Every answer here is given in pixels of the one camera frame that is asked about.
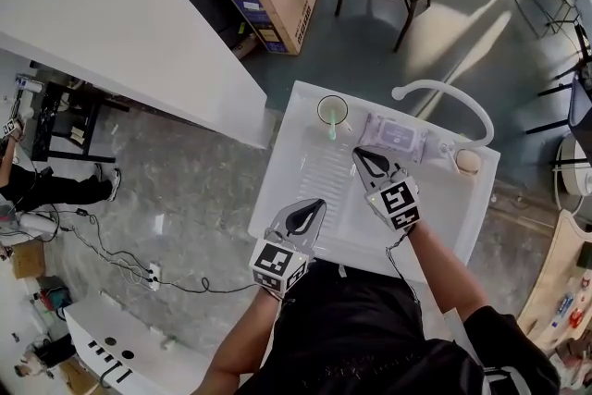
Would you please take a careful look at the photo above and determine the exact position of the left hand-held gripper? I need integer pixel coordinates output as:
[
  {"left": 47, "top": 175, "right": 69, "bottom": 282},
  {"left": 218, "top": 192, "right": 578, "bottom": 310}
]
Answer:
[{"left": 247, "top": 197, "right": 327, "bottom": 302}]

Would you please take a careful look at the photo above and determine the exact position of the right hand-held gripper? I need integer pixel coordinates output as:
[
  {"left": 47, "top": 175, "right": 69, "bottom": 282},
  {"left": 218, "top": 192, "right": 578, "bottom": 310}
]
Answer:
[{"left": 351, "top": 145, "right": 423, "bottom": 234}]

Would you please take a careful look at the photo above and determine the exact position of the clear glass cup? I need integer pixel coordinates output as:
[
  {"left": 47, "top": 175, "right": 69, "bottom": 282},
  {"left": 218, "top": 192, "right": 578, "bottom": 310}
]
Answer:
[{"left": 316, "top": 94, "right": 352, "bottom": 130}]

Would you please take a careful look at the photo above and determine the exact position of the person's left forearm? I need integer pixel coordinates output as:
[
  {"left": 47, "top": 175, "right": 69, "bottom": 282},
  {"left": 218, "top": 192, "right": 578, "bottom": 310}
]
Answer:
[{"left": 199, "top": 290, "right": 281, "bottom": 395}]

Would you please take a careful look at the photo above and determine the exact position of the person's right forearm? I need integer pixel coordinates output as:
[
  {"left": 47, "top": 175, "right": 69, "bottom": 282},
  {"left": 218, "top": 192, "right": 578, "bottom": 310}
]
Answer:
[{"left": 401, "top": 221, "right": 491, "bottom": 325}]

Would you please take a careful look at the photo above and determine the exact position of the purple wet wipes packet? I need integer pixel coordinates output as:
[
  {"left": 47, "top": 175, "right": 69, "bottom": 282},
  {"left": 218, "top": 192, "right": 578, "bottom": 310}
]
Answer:
[{"left": 355, "top": 112, "right": 448, "bottom": 163}]

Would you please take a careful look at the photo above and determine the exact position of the white sink basin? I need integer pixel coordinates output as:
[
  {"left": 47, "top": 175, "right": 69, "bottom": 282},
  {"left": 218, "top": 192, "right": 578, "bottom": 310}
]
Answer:
[{"left": 247, "top": 80, "right": 502, "bottom": 288}]

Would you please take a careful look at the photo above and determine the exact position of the beige soap bar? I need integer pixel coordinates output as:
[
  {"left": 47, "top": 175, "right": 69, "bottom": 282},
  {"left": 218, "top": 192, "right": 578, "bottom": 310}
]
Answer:
[{"left": 454, "top": 149, "right": 482, "bottom": 176}]

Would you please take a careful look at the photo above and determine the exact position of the white curved faucet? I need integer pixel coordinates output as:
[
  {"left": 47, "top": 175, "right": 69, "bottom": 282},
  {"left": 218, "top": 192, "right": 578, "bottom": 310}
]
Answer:
[{"left": 391, "top": 79, "right": 496, "bottom": 175}]

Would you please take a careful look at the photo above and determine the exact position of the person's black clothing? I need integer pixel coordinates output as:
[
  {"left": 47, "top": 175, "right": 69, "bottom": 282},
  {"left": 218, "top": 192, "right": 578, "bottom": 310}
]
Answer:
[{"left": 235, "top": 257, "right": 563, "bottom": 395}]

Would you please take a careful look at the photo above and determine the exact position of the white cabinet with black marks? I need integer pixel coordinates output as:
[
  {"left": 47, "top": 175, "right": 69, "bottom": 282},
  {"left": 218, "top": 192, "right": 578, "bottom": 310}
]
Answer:
[{"left": 63, "top": 294, "right": 218, "bottom": 395}]

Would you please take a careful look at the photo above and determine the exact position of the white round appliance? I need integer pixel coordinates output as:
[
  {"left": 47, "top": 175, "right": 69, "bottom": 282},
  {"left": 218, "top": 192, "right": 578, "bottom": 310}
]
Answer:
[{"left": 552, "top": 136, "right": 592, "bottom": 209}]

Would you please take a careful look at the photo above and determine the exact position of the light wooden table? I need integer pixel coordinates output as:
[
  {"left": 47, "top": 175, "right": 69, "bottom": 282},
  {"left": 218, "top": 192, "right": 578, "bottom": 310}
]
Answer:
[{"left": 515, "top": 207, "right": 592, "bottom": 366}]

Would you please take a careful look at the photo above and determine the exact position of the dark upholstered chair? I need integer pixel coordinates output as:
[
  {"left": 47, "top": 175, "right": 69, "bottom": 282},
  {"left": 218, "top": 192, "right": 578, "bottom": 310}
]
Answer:
[{"left": 526, "top": 59, "right": 592, "bottom": 140}]

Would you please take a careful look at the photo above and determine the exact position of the black metal rack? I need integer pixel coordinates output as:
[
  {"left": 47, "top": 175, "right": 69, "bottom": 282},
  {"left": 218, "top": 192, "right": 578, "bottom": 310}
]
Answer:
[{"left": 13, "top": 73, "right": 130, "bottom": 166}]

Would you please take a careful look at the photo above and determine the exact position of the plastic bottle blue label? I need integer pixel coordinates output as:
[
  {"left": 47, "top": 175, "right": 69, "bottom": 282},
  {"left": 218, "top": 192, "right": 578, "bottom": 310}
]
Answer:
[{"left": 549, "top": 293, "right": 577, "bottom": 329}]

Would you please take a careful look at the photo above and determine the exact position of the teal and red tool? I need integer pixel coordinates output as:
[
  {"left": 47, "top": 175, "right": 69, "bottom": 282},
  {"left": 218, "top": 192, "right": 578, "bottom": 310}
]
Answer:
[{"left": 39, "top": 286, "right": 73, "bottom": 311}]

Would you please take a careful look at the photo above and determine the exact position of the white cylindrical device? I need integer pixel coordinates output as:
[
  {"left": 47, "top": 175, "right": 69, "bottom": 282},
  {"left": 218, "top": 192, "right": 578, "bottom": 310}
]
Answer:
[{"left": 18, "top": 212, "right": 59, "bottom": 241}]

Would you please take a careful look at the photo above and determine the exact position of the brown cardboard box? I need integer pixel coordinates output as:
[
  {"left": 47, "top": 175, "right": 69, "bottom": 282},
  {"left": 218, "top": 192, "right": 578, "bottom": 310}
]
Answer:
[{"left": 59, "top": 358, "right": 101, "bottom": 395}]

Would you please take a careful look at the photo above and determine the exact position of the closed small cardboard box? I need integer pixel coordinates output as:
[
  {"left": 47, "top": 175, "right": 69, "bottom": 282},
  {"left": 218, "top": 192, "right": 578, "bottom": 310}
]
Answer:
[{"left": 9, "top": 241, "right": 47, "bottom": 281}]

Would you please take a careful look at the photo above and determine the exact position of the thin black gripper wire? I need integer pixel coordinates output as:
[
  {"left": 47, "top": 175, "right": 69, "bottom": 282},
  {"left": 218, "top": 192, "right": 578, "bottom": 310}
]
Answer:
[{"left": 385, "top": 226, "right": 422, "bottom": 306}]

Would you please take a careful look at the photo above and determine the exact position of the black floor cable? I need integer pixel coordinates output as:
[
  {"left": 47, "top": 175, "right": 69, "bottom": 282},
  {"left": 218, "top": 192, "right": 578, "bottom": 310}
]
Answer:
[{"left": 156, "top": 276, "right": 258, "bottom": 294}]

